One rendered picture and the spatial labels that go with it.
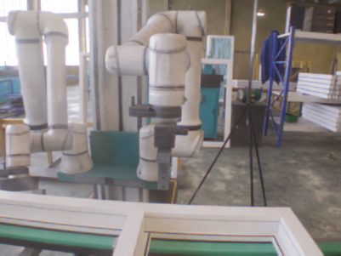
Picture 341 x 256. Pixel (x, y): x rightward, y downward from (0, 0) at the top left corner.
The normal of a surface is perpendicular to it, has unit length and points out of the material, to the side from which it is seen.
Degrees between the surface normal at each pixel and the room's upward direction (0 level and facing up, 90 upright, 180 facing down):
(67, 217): 90
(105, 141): 90
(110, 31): 90
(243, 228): 90
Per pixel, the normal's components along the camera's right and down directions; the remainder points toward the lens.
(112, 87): -0.11, 0.25
